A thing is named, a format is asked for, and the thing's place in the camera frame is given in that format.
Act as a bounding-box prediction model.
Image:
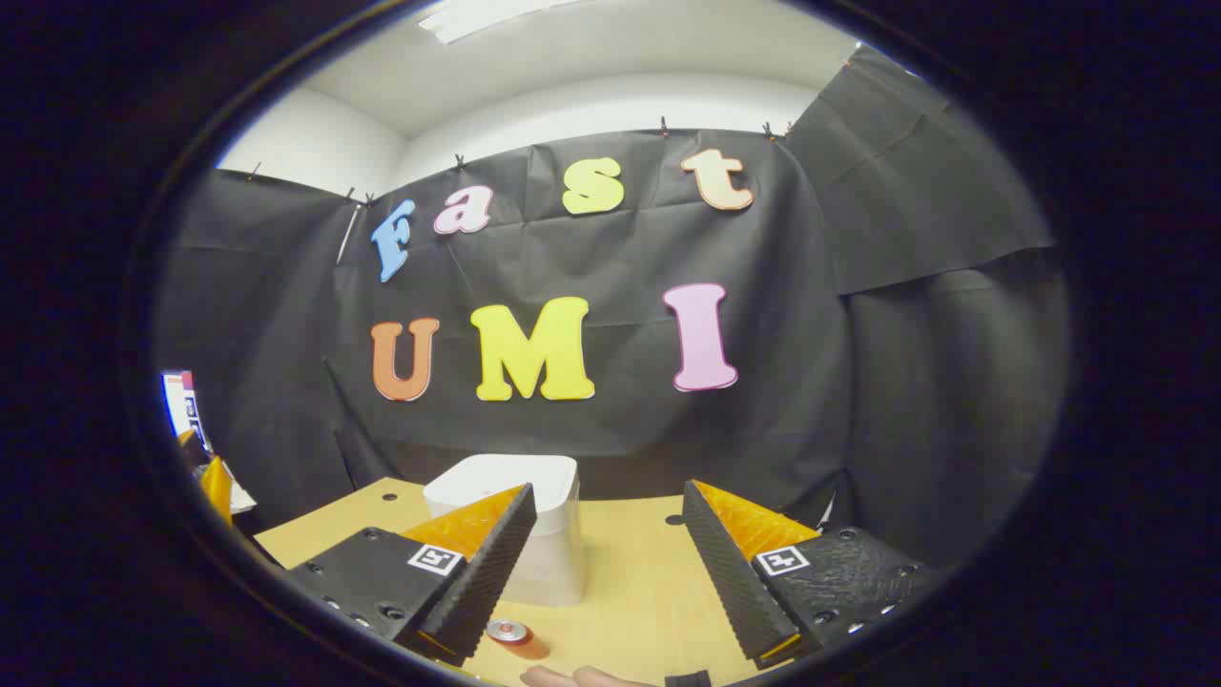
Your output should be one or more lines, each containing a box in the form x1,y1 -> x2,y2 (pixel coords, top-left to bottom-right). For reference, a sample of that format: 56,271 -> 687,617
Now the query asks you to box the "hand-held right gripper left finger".
284,482 -> 538,669

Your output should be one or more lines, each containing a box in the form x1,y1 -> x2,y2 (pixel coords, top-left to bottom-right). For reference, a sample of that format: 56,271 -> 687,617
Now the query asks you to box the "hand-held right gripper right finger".
682,479 -> 941,671

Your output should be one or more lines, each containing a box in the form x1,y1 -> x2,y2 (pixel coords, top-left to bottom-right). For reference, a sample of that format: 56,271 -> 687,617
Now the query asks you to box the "red pop can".
485,618 -> 552,661

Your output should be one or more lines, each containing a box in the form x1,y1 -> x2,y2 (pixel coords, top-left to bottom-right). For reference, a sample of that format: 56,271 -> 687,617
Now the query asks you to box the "white desktop garbage bin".
423,454 -> 583,607

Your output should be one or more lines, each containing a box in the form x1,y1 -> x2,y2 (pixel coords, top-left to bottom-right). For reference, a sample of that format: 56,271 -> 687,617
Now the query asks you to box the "wooden desktop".
253,477 -> 831,687

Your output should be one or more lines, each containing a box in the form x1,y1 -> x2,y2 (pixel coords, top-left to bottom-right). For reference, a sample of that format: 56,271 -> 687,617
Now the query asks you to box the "computer monitor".
160,370 -> 209,451

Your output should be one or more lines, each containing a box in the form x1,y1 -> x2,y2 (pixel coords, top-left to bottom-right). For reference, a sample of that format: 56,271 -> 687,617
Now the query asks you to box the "black backdrop cloth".
153,43 -> 1074,573

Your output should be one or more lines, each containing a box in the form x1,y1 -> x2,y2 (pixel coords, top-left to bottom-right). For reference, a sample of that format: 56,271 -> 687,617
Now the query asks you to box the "ceiling light panel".
418,0 -> 583,45

